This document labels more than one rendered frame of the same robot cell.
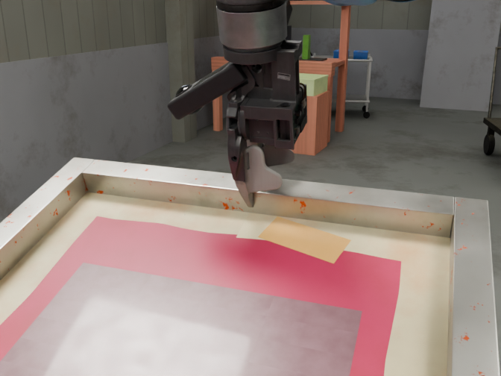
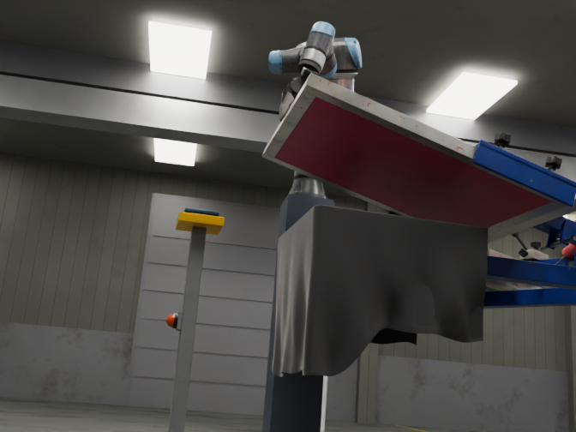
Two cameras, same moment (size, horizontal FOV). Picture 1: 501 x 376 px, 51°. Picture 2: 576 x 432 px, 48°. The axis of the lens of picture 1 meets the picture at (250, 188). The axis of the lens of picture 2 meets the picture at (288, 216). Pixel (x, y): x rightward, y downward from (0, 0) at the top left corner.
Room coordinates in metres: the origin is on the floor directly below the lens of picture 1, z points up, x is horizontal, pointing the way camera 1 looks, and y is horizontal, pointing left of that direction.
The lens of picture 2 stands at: (1.58, 1.55, 0.50)
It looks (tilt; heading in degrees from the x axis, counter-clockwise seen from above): 15 degrees up; 239
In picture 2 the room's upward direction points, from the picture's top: 5 degrees clockwise
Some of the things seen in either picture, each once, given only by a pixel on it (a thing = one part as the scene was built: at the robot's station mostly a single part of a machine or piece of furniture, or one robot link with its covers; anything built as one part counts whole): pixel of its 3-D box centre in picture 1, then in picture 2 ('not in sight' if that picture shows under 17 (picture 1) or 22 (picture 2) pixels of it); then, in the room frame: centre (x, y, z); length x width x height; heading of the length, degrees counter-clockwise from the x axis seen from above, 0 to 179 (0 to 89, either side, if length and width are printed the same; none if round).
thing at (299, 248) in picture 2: not in sight; (294, 297); (0.62, 0.01, 0.74); 0.45 x 0.03 x 0.43; 71
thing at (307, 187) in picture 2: not in sight; (307, 190); (0.25, -0.53, 1.25); 0.15 x 0.15 x 0.10
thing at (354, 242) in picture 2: not in sight; (402, 297); (0.46, 0.29, 0.74); 0.46 x 0.04 x 0.42; 161
